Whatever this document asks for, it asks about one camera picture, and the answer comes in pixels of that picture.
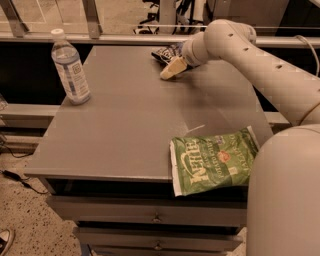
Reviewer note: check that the shoe at floor corner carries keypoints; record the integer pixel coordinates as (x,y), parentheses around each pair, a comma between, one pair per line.
(6,240)

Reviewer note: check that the green Kettle chip bag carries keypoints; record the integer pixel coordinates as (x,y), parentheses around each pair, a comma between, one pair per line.
(204,163)

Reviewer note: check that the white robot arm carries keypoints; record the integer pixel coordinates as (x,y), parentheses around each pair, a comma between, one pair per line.
(283,211)

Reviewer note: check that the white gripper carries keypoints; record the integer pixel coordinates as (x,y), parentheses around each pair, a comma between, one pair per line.
(188,53)

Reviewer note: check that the upper grey drawer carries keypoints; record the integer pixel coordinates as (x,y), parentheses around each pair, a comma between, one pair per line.
(148,211)

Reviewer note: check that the grey drawer cabinet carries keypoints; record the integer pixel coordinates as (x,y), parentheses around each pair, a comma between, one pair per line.
(116,145)

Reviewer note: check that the grey drawer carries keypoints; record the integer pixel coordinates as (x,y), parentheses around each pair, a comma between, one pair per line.
(157,240)
(148,211)

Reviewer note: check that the metal railing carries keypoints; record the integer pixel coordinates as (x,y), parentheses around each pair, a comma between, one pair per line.
(156,22)

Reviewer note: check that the blue chip bag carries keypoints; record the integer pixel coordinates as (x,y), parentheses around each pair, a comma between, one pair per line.
(166,54)

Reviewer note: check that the lower grey drawer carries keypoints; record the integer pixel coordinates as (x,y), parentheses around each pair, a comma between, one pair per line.
(157,240)

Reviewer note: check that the clear plastic water bottle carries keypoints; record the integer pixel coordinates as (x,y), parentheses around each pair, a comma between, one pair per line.
(69,67)

